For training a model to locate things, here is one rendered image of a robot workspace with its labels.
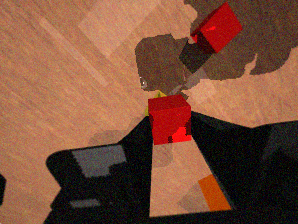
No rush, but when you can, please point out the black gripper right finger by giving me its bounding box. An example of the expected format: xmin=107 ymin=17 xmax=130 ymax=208
xmin=191 ymin=111 xmax=298 ymax=210

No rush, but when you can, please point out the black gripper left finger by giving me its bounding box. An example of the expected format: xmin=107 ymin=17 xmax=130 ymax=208
xmin=45 ymin=116 xmax=153 ymax=218

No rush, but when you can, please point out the yellow cube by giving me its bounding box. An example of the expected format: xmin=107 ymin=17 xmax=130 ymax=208
xmin=145 ymin=91 xmax=167 ymax=117

